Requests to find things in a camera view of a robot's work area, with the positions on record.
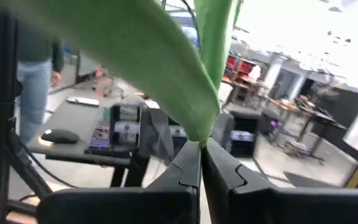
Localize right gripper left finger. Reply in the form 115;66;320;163
37;140;202;224

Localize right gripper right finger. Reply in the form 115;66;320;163
201;136;358;224

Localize red artificial tulip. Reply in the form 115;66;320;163
0;0;245;149

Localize backlit black keyboard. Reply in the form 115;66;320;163
85;105;114;153

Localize black computer tower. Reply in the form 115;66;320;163
228;113;262;158

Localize black computer mouse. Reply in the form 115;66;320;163
40;128;81;145

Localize cluttered work table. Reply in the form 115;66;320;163
267;96;347;156

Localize grey computer desk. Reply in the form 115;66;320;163
26;96;150;187

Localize flat grey remote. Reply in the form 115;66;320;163
66;96;101;107

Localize person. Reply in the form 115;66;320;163
16;27;65;146

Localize red storage bins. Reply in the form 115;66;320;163
225;54;260;82

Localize black aluminium table frame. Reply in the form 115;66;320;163
0;0;55;224

